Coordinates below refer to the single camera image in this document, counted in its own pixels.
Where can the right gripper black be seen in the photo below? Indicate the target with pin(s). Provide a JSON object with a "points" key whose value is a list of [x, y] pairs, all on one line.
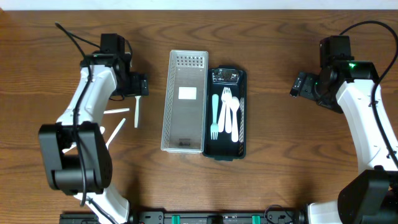
{"points": [[300, 86]]}

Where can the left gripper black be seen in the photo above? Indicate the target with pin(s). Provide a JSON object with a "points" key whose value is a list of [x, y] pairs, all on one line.
{"points": [[140, 85]]}

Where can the white spoon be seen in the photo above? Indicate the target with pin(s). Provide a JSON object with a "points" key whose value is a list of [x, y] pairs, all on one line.
{"points": [[234, 105], [115, 132], [137, 110]]}

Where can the white fork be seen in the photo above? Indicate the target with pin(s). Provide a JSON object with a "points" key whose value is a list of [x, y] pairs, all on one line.
{"points": [[224, 99], [228, 112]]}

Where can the pale blue plastic fork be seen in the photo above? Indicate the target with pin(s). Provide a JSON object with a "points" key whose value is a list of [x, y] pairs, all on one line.
{"points": [[214, 125]]}

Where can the white spoon diagonal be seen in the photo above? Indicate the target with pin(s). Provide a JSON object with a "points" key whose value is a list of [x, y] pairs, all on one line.
{"points": [[102, 130]]}

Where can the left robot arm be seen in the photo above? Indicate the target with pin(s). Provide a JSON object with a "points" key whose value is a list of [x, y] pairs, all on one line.
{"points": [[75, 155]]}

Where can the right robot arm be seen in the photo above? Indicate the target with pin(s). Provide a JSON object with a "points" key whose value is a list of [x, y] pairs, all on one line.
{"points": [[346, 86]]}

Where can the white spoon horizontal left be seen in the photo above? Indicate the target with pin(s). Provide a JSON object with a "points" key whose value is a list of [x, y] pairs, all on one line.
{"points": [[119, 110]]}

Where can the clear perforated plastic basket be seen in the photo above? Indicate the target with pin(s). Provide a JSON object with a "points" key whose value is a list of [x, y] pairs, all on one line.
{"points": [[185, 102]]}

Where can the black perforated plastic basket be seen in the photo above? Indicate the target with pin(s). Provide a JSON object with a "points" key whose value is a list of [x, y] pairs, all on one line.
{"points": [[223, 149]]}

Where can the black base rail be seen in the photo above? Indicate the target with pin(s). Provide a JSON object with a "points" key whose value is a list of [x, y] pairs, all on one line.
{"points": [[272, 214]]}

